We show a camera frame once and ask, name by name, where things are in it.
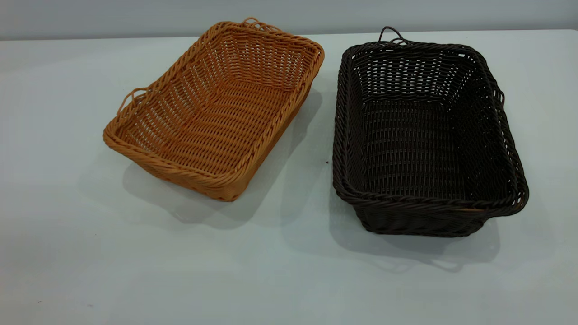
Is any dark brown wicker basket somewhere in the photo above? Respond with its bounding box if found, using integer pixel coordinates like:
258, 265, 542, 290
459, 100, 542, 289
332, 26, 530, 238

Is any light brown wicker basket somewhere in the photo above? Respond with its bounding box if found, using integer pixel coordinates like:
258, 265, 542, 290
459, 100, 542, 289
103, 17, 325, 202

